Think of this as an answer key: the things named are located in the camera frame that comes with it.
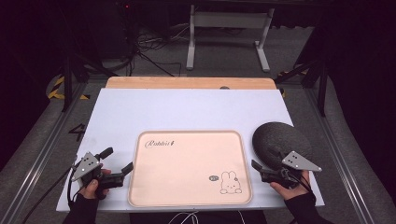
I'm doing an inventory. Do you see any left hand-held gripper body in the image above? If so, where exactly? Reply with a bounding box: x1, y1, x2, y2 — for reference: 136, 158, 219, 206
70, 151, 124, 190

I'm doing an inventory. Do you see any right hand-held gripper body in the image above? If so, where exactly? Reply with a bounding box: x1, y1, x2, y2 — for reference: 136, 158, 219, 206
260, 150, 323, 189

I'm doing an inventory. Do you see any dark grey speckled oval dome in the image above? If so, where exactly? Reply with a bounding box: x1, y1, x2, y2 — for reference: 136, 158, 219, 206
251, 121, 314, 171

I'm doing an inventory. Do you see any person's left hand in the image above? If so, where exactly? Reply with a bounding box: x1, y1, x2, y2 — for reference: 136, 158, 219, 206
78, 168, 112, 201

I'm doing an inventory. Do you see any person's right hand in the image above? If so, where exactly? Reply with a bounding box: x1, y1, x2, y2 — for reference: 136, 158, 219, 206
269, 170, 315, 201

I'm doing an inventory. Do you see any pink tray with rabbit print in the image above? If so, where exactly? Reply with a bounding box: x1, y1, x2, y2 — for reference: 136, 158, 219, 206
127, 130, 253, 208

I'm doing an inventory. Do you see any person's dark clothed body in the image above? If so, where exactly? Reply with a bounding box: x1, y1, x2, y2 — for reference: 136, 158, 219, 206
129, 210, 269, 224

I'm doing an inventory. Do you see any white board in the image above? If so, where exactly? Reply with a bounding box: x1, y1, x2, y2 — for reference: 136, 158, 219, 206
55, 88, 326, 214

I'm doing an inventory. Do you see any black tripod stand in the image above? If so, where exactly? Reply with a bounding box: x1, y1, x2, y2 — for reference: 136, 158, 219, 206
57, 46, 120, 113
274, 57, 330, 118

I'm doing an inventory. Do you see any wooden table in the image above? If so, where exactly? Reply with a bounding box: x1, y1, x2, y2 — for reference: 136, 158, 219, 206
105, 76, 277, 91

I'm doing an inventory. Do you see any grey metal stand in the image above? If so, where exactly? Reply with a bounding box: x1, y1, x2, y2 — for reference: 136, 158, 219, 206
185, 4, 276, 73

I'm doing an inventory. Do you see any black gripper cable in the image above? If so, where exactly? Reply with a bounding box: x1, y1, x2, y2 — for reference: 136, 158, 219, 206
288, 174, 313, 192
21, 167, 78, 224

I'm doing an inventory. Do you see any aluminium floor rail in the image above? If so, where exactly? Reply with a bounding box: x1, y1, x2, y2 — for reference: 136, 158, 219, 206
0, 81, 89, 224
303, 87, 376, 224

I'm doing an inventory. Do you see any white cable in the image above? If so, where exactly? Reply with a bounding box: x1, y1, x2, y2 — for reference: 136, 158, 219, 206
167, 210, 200, 224

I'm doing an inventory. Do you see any bundle of black floor cables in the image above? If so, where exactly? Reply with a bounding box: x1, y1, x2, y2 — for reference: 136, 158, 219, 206
122, 22, 191, 77

